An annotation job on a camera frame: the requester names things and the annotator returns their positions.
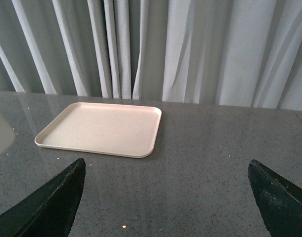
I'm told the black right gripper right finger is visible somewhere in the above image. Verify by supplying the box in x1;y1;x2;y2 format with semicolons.
248;159;302;237

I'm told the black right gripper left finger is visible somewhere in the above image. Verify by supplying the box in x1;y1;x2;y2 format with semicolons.
0;158;86;237

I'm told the pink rectangular plastic tray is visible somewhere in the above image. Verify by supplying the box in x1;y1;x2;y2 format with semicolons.
35;102;162;158

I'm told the grey pleated curtain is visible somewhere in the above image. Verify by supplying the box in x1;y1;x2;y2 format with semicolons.
0;0;302;111

